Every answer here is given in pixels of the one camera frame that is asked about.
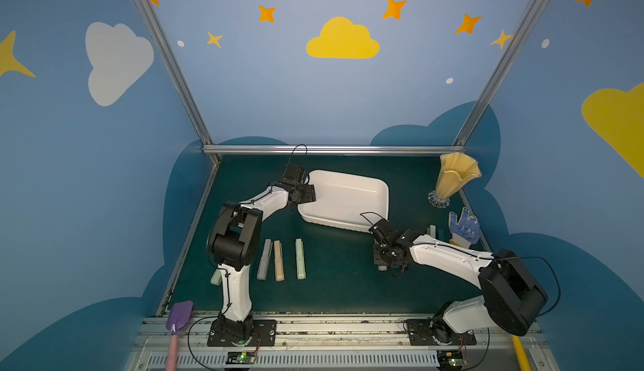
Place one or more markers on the yellow toy shovel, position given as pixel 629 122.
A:
pixel 521 354

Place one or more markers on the right green circuit board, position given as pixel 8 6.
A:
pixel 451 361

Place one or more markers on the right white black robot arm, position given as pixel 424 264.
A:
pixel 511 297

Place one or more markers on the beige pliers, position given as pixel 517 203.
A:
pixel 278 261

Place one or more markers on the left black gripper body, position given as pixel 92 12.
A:
pixel 306 194

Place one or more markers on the aluminium frame post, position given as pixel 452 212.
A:
pixel 522 31
pixel 160 39

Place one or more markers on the left green circuit board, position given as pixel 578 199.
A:
pixel 241 359

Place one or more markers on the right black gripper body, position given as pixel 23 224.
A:
pixel 385 257

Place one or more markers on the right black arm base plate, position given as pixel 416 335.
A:
pixel 428 332

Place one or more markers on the left aluminium frame post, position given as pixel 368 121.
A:
pixel 160 39

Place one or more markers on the yellow ruffled glass vase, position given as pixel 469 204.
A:
pixel 457 169

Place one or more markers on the purple toy shovel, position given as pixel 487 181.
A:
pixel 179 316

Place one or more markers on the aluminium frame rear bar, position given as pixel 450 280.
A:
pixel 331 150

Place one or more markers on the aluminium rail base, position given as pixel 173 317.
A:
pixel 332 342

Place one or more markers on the right aluminium frame post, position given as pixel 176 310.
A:
pixel 522 31

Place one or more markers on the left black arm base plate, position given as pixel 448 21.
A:
pixel 261 332

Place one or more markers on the white plastic storage box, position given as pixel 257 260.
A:
pixel 346 201

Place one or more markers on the light green pliers far left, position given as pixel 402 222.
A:
pixel 216 278

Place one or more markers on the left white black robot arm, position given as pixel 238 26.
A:
pixel 234 242

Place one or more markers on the green circuit board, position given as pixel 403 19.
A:
pixel 451 361
pixel 241 359

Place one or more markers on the blue white work glove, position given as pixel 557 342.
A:
pixel 465 229

